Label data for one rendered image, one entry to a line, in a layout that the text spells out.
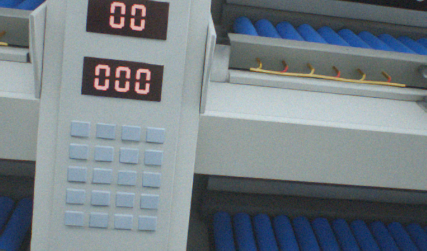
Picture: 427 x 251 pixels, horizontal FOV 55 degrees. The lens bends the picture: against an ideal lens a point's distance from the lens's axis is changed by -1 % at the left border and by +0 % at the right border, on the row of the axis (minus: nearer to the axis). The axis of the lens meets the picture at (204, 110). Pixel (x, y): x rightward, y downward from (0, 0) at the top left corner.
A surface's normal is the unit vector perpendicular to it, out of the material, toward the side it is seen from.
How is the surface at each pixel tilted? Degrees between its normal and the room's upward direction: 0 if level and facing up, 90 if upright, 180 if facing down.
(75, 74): 90
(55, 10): 90
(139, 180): 90
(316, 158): 113
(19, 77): 23
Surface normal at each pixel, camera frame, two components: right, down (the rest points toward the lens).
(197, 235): 0.13, -0.87
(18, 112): 0.05, 0.47
